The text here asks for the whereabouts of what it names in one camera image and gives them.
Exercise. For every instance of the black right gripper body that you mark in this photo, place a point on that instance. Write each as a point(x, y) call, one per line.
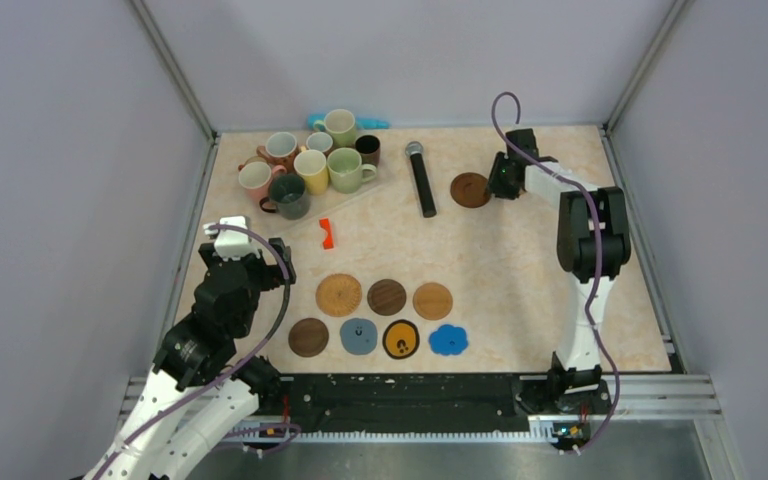
point(498, 180)

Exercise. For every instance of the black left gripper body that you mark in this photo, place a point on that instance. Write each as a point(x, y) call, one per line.
point(270, 274)

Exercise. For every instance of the dark wooden round coaster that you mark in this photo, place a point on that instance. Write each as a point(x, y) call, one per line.
point(469, 190)

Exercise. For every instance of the walnut grooved round coaster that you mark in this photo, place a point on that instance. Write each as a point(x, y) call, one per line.
point(308, 337)

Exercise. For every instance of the dark green mug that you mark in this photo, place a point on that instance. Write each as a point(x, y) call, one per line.
point(287, 196)

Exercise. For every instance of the grey smiley silicone coaster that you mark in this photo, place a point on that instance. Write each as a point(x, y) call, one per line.
point(359, 336)

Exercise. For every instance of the dark walnut round coaster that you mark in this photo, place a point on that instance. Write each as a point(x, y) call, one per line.
point(386, 297)

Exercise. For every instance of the orange black smiley coaster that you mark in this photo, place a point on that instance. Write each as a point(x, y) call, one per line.
point(401, 339)

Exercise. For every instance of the tan wooden round coaster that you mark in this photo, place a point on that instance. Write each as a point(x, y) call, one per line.
point(432, 301)

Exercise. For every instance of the blue cloud shaped coaster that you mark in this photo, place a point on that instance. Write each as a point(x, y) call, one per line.
point(448, 340)

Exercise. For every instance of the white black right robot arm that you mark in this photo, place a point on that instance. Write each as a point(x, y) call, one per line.
point(592, 245)

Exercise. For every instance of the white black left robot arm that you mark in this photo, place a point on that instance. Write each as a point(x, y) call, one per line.
point(194, 394)

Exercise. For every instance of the orange plastic piece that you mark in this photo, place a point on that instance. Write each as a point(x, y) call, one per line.
point(328, 240)

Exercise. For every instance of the black handheld microphone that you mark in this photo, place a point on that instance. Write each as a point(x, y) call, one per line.
point(415, 153)

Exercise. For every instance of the pink mug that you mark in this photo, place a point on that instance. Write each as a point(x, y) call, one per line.
point(256, 177)

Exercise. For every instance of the yellow mug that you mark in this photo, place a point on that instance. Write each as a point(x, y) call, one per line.
point(311, 166)

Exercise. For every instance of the light green mug front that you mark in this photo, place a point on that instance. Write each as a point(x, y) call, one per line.
point(347, 172)

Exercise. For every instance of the brown mug white interior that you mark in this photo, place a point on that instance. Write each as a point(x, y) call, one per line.
point(281, 148)

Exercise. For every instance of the dark brown mug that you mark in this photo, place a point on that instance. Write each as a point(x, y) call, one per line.
point(369, 148)

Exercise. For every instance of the small grey blue mug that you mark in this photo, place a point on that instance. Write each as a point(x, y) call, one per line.
point(320, 141)

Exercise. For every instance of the light blue plastic object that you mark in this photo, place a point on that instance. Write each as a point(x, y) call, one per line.
point(362, 122)

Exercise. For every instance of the sage green mug back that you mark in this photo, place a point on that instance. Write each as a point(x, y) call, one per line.
point(340, 125)

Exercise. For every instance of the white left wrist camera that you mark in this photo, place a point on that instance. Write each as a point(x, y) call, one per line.
point(230, 244)

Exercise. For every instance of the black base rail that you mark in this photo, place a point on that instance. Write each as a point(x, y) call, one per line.
point(423, 403)

